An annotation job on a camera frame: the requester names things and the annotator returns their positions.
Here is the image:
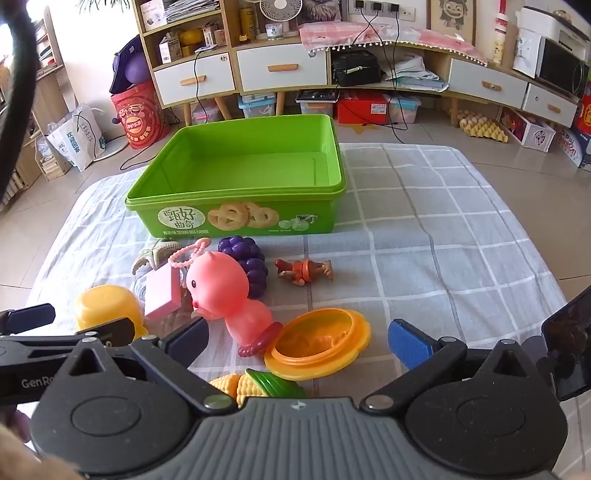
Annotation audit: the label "clear bin dark lid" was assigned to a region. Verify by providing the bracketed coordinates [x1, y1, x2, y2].
[295, 90, 340, 116]

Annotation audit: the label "white cartoon print box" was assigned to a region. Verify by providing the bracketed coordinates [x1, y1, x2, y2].
[501, 107, 557, 153]

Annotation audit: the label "white printer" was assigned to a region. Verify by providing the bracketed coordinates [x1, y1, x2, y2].
[522, 7, 589, 47]

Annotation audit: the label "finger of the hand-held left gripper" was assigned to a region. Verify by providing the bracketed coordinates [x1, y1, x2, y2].
[0, 303, 57, 334]
[76, 316, 136, 347]

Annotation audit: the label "white wall sockets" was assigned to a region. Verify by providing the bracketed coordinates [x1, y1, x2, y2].
[353, 0, 416, 21]

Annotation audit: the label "blue and white carton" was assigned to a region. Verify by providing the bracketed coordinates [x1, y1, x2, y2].
[556, 124, 591, 169]

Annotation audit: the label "pink cloth with pompoms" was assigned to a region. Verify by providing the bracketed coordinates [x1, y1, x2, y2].
[299, 21, 489, 65]

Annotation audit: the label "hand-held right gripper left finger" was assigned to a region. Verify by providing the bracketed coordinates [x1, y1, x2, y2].
[59, 318, 234, 414]

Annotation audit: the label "black microwave oven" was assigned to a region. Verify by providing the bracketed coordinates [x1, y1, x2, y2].
[536, 36, 591, 100]

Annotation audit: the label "pink rubber duck toy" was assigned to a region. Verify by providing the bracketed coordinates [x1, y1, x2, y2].
[168, 237, 284, 358]

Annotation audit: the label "black smartphone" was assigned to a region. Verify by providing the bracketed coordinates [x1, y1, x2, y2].
[542, 286, 591, 402]

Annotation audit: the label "small cardboard box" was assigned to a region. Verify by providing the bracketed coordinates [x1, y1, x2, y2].
[159, 37, 183, 63]

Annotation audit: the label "red printed bucket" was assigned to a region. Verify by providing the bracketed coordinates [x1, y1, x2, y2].
[110, 82, 171, 149]

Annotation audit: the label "clear storage bin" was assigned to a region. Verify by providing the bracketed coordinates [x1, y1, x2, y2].
[388, 95, 422, 124]

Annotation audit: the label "framed cat picture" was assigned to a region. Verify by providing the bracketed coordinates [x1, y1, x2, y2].
[302, 0, 345, 24]

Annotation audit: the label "orange toy banana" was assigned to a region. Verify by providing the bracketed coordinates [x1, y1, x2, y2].
[264, 308, 371, 381]

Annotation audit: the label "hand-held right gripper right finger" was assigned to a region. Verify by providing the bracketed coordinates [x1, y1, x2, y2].
[359, 318, 555, 413]

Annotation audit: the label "tall red carton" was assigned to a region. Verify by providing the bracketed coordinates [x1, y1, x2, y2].
[573, 83, 591, 137]

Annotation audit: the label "yellow bottle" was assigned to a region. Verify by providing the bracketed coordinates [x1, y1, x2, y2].
[239, 4, 259, 41]

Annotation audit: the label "small orange monkey figurine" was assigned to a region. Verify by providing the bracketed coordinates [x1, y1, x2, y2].
[274, 258, 334, 288]

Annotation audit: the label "clear bin pink contents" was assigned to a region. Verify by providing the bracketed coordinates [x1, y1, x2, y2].
[190, 99, 222, 126]

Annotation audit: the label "white drawer wooden handle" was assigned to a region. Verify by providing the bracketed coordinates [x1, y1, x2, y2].
[524, 83, 579, 127]
[152, 60, 236, 108]
[448, 58, 528, 109]
[236, 44, 328, 92]

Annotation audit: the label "pink rectangular block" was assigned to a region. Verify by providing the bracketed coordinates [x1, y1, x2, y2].
[144, 267, 183, 320]

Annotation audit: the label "clear bin blue lid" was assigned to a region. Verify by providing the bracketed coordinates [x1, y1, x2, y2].
[238, 92, 278, 120]

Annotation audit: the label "purple toy grapes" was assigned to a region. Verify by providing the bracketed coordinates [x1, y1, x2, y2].
[217, 235, 269, 298]

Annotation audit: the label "red cardboard box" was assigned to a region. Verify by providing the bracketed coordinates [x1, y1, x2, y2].
[336, 89, 393, 124]

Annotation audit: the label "yellow toy pot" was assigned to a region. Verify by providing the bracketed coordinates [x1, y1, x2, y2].
[75, 285, 148, 340]

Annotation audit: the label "purple plush toy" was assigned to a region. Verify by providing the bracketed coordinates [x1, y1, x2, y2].
[109, 37, 153, 93]

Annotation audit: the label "person's left forearm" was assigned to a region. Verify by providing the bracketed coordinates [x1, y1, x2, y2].
[0, 408, 81, 480]

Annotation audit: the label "light wooden bookshelf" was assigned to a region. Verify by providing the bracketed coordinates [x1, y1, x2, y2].
[0, 4, 77, 208]

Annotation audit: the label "beige starfish toy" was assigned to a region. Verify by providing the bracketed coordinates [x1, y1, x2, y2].
[131, 237, 178, 278]

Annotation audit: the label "framed cartoon girl picture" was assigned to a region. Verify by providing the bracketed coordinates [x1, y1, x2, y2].
[429, 0, 476, 44]

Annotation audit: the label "toy corn cob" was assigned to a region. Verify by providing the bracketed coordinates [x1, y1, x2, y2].
[209, 368, 308, 407]

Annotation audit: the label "folded light blue cloths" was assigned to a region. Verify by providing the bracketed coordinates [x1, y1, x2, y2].
[385, 51, 448, 93]

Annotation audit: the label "green potted plant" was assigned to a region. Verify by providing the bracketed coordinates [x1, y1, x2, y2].
[76, 0, 134, 14]

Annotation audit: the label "black bag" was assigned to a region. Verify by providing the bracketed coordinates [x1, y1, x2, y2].
[331, 51, 383, 86]

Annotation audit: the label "stack of papers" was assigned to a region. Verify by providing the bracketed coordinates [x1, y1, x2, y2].
[164, 0, 221, 24]

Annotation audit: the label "small white desk fan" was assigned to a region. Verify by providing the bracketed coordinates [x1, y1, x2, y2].
[259, 0, 303, 40]

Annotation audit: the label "white shopping bag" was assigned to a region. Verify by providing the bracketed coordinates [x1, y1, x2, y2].
[45, 105, 106, 172]

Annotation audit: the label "green plastic cookie box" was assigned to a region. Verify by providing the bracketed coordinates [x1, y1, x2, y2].
[124, 114, 348, 238]

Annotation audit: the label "wooden cabinet unit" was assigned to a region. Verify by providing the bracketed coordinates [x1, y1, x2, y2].
[131, 0, 580, 129]

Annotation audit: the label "white product box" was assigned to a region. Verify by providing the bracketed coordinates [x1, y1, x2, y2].
[140, 0, 167, 32]

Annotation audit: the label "white and red bottle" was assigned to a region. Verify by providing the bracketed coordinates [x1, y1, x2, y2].
[492, 9, 509, 65]

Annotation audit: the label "black braided cable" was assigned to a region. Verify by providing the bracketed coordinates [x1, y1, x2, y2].
[0, 0, 38, 199]

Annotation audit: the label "yellow egg tray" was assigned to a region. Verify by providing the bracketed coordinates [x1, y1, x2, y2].
[457, 111, 509, 143]

